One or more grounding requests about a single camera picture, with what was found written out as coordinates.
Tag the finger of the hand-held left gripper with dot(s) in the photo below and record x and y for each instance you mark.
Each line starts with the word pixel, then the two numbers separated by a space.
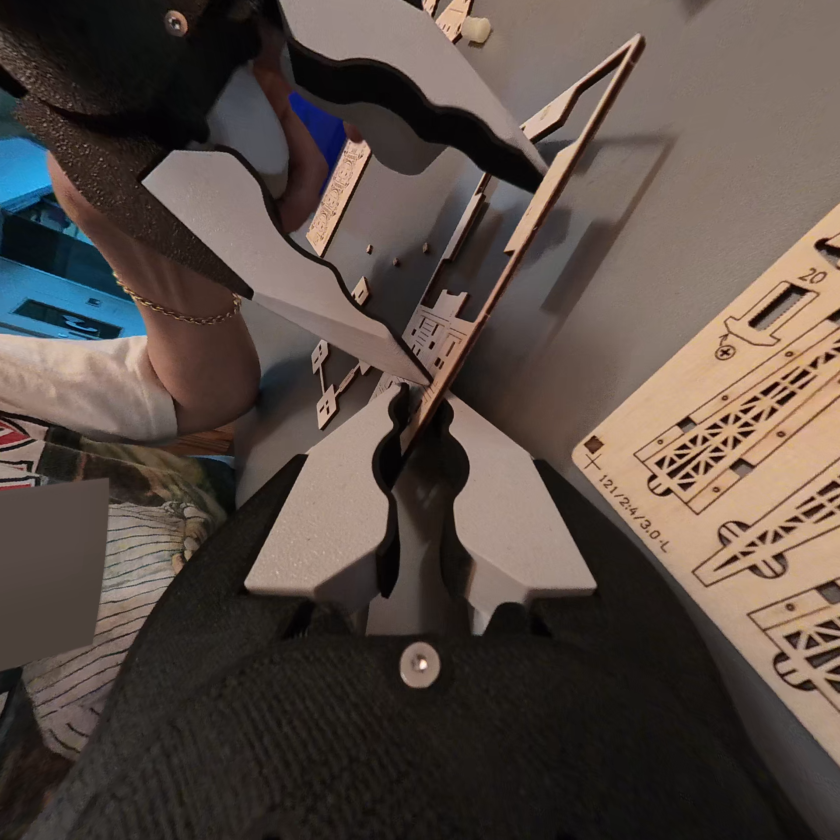
pixel 262 262
pixel 367 33

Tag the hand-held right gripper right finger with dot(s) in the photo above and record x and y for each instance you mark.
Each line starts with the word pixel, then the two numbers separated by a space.
pixel 518 531

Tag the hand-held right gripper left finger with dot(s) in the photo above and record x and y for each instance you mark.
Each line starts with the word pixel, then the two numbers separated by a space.
pixel 321 525

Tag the wooden puzzle frame sheet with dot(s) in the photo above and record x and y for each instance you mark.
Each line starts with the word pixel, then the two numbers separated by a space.
pixel 441 328

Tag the person's left hand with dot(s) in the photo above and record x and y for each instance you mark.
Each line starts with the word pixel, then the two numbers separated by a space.
pixel 151 269

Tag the engraved wooden rectangular plate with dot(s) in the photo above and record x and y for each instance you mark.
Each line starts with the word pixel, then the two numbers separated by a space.
pixel 334 203

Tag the blue plastic bin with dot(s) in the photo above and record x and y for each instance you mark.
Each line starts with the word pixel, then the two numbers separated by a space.
pixel 312 108

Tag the white plastic peg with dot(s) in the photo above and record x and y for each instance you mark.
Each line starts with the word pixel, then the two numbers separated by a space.
pixel 479 31

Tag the wooden linked squares piece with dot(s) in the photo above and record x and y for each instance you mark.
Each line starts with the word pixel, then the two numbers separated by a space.
pixel 326 410

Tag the person's printed shirt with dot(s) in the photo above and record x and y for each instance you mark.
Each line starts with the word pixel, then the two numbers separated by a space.
pixel 164 525

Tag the dark sign panel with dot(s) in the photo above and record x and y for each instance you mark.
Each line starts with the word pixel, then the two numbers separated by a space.
pixel 65 321

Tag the wooden tower parts sheet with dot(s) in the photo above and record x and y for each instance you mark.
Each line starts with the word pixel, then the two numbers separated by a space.
pixel 682 394

